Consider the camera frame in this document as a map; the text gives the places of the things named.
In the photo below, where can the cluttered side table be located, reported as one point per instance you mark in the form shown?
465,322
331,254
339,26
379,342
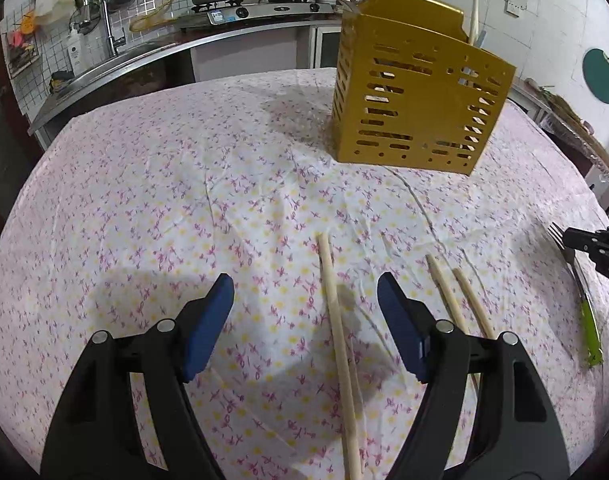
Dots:
569,120

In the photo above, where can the gold perforated utensil holder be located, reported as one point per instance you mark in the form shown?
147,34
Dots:
409,110

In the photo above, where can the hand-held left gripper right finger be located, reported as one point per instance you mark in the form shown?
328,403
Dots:
402,325

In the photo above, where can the white soap bottle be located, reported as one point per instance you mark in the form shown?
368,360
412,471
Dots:
76,52

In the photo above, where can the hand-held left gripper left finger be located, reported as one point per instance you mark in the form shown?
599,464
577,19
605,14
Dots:
207,330

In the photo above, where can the floral pink white tablecloth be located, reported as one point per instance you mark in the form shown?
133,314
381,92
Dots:
159,185

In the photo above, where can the stainless kitchen counter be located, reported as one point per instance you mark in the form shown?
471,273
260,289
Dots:
184,45

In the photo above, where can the stainless steel sink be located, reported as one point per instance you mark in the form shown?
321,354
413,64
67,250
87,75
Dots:
124,60

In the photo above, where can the chrome kitchen faucet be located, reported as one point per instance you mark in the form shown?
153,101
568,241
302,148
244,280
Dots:
107,20

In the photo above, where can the white kitchen cabinet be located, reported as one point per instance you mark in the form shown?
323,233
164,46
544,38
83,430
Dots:
264,52

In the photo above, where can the green round board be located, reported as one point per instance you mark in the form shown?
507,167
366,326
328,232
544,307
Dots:
603,76

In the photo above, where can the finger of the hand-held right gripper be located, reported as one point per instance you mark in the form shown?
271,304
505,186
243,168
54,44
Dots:
592,245

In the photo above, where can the stainless gas stove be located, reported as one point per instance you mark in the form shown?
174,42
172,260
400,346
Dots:
264,12

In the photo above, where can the white hanging plastic bag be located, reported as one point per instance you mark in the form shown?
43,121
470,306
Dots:
54,2

